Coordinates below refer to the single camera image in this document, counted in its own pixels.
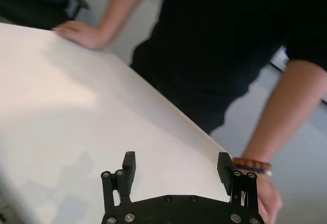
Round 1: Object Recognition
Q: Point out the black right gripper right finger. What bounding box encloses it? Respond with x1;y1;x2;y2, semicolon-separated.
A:
216;151;259;211

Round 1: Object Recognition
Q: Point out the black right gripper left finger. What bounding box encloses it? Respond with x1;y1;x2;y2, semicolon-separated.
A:
100;151;137;213

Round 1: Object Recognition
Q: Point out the white table top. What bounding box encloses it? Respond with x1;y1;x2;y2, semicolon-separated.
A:
0;22;232;224

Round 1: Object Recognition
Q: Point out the person's right forearm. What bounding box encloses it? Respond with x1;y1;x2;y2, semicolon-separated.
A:
96;0;160;48

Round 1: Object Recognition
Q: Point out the person's left forearm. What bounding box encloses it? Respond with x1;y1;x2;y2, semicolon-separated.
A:
240;59;327;166

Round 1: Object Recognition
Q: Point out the person's left hand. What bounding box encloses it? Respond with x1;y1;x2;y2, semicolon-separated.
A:
256;175;284;223

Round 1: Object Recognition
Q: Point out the person's right hand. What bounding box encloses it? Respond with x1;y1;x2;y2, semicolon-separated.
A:
52;20;105;50

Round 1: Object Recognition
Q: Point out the person in black clothes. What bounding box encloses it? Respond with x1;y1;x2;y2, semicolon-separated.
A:
129;62;250;136

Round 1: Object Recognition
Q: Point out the brown wooden bead bracelet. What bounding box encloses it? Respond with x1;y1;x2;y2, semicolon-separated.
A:
232;156;273;171

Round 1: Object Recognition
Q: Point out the blue bead bracelet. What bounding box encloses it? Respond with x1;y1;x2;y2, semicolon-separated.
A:
233;165;273;176

